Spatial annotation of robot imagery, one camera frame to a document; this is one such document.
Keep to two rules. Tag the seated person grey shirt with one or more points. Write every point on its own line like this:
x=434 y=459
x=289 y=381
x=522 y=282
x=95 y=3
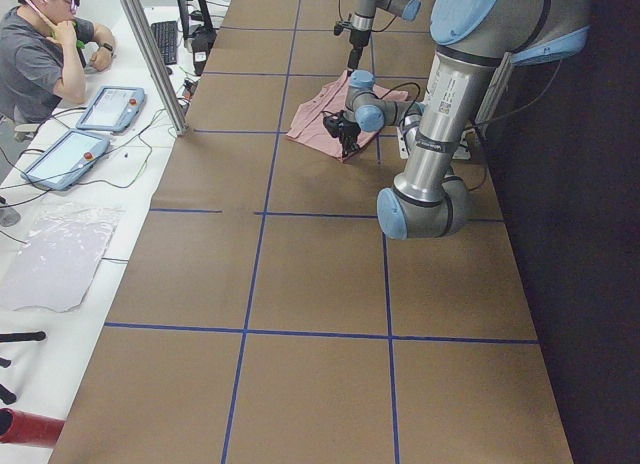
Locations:
x=40 y=59

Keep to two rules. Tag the red cylinder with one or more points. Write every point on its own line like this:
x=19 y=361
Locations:
x=34 y=430

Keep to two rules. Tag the teach pendant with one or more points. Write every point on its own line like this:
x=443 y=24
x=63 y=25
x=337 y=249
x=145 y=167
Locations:
x=112 y=109
x=67 y=160

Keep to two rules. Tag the lower teach pendant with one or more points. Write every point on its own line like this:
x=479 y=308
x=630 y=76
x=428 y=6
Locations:
x=67 y=160

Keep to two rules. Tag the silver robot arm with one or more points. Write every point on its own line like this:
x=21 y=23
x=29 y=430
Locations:
x=405 y=9
x=473 y=39

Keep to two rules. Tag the black keyboard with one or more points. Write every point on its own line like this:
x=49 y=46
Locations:
x=165 y=34

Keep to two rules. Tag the upper teach pendant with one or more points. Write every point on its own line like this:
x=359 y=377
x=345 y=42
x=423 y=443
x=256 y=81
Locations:
x=112 y=109

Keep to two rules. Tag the aluminium frame post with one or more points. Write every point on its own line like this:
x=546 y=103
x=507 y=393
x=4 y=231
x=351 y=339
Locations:
x=134 y=12

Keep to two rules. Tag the clear plastic bag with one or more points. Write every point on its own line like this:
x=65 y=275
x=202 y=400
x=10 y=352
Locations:
x=55 y=267

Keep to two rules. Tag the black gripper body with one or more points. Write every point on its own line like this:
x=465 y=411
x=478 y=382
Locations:
x=346 y=132
x=356 y=40

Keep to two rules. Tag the pink Snoopy t-shirt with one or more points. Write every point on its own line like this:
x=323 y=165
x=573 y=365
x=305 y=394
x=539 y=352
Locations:
x=307 y=127

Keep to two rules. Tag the brown paper table cover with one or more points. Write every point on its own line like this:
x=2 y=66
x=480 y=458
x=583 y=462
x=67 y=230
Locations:
x=263 y=317

